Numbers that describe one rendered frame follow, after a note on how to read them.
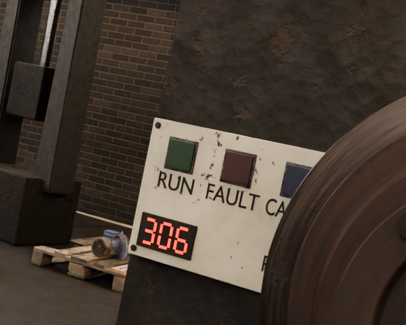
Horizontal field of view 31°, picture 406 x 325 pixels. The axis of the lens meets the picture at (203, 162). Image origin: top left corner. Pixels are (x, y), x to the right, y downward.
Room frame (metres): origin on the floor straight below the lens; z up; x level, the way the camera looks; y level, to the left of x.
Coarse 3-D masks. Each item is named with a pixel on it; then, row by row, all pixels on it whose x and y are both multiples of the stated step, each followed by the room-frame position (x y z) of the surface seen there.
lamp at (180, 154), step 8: (176, 144) 0.93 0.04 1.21; (184, 144) 0.93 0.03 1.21; (192, 144) 0.92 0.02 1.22; (168, 152) 0.94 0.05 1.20; (176, 152) 0.93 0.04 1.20; (184, 152) 0.93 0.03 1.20; (192, 152) 0.92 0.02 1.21; (168, 160) 0.94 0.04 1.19; (176, 160) 0.93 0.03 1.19; (184, 160) 0.93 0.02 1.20; (192, 160) 0.93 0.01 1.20; (176, 168) 0.93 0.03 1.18; (184, 168) 0.93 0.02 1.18
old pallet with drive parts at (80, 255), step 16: (80, 240) 5.81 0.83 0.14; (32, 256) 5.31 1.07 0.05; (48, 256) 5.34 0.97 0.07; (64, 256) 5.20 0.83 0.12; (80, 256) 5.21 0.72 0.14; (112, 256) 5.44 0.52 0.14; (128, 256) 5.56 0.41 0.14; (80, 272) 5.14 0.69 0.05; (96, 272) 5.35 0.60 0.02; (112, 272) 5.04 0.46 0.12; (112, 288) 5.03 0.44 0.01
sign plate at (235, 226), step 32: (160, 128) 0.95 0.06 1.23; (192, 128) 0.93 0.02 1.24; (160, 160) 0.95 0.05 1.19; (224, 160) 0.91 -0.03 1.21; (256, 160) 0.89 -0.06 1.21; (288, 160) 0.88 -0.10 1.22; (160, 192) 0.94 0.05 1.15; (192, 192) 0.92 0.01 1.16; (224, 192) 0.91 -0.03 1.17; (256, 192) 0.89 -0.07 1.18; (192, 224) 0.92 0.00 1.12; (224, 224) 0.90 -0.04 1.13; (256, 224) 0.89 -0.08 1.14; (160, 256) 0.94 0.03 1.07; (192, 256) 0.92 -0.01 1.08; (224, 256) 0.90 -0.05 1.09; (256, 256) 0.88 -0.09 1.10; (256, 288) 0.88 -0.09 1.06
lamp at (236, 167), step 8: (232, 152) 0.90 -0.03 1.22; (232, 160) 0.90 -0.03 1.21; (240, 160) 0.90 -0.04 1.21; (248, 160) 0.89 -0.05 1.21; (224, 168) 0.90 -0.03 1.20; (232, 168) 0.90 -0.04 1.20; (240, 168) 0.89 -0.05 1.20; (248, 168) 0.89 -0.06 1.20; (224, 176) 0.90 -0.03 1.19; (232, 176) 0.90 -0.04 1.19; (240, 176) 0.89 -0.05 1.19; (248, 176) 0.89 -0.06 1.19
